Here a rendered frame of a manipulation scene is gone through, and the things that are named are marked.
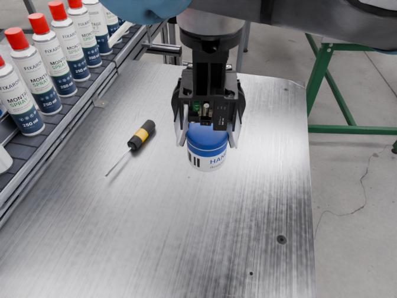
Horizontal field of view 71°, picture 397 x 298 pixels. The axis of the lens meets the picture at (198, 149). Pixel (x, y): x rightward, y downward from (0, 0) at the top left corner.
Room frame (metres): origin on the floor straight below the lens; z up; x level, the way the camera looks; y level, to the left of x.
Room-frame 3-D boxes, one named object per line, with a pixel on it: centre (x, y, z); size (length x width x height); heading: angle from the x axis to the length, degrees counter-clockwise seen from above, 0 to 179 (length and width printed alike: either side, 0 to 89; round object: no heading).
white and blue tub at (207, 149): (0.33, -0.01, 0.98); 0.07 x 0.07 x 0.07
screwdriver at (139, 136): (0.45, 0.16, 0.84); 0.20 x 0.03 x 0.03; 155
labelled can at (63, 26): (0.70, 0.34, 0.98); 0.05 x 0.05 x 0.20
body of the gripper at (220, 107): (0.30, -0.01, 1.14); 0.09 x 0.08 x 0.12; 177
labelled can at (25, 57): (0.55, 0.37, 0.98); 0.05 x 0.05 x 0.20
